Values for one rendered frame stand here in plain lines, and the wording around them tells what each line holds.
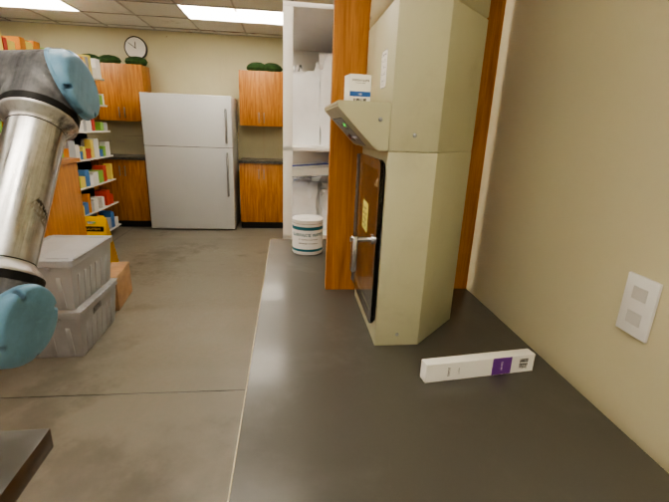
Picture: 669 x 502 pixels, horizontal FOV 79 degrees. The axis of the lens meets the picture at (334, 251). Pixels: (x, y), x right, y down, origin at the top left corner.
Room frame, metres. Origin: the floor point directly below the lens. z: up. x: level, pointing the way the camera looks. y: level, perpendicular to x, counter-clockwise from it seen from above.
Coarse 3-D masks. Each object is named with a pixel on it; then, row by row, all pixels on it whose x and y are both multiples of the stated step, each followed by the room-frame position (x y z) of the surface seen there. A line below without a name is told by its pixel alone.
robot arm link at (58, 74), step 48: (48, 48) 0.75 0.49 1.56; (0, 96) 0.69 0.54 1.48; (48, 96) 0.70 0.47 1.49; (96, 96) 0.80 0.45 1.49; (0, 144) 0.65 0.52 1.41; (48, 144) 0.67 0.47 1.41; (0, 192) 0.59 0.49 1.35; (48, 192) 0.64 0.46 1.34; (0, 240) 0.55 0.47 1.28; (0, 288) 0.51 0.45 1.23; (0, 336) 0.47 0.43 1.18; (48, 336) 0.54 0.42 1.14
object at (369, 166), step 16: (368, 160) 1.05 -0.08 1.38; (368, 176) 1.04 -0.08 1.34; (368, 192) 1.03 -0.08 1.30; (368, 208) 1.01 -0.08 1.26; (368, 224) 1.00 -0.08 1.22; (368, 256) 0.98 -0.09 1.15; (368, 272) 0.96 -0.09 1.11; (368, 288) 0.95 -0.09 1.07; (368, 304) 0.94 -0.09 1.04; (368, 320) 0.93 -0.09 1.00
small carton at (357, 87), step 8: (344, 80) 1.02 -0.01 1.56; (352, 80) 0.97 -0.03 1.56; (360, 80) 0.98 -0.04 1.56; (368, 80) 0.98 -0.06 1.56; (344, 88) 1.02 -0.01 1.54; (352, 88) 0.97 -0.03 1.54; (360, 88) 0.98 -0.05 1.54; (368, 88) 0.98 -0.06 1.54; (344, 96) 1.01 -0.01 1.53; (352, 96) 0.97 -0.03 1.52; (360, 96) 0.98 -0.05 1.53; (368, 96) 0.98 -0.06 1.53
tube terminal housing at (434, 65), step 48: (432, 0) 0.91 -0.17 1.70; (384, 48) 1.01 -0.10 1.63; (432, 48) 0.91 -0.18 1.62; (480, 48) 1.05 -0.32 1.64; (384, 96) 0.98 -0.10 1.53; (432, 96) 0.91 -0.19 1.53; (432, 144) 0.92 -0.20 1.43; (384, 192) 0.91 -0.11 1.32; (432, 192) 0.92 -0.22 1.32; (384, 240) 0.90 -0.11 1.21; (432, 240) 0.93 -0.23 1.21; (384, 288) 0.91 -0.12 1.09; (432, 288) 0.96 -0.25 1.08; (384, 336) 0.91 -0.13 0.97
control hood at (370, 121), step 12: (336, 108) 0.93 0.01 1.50; (348, 108) 0.89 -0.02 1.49; (360, 108) 0.90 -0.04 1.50; (372, 108) 0.90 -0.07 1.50; (384, 108) 0.90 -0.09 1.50; (348, 120) 0.91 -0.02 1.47; (360, 120) 0.90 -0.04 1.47; (372, 120) 0.90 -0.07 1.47; (384, 120) 0.90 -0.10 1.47; (360, 132) 0.90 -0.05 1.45; (372, 132) 0.90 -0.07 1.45; (384, 132) 0.90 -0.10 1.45; (360, 144) 1.08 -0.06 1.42; (372, 144) 0.90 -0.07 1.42; (384, 144) 0.90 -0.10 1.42
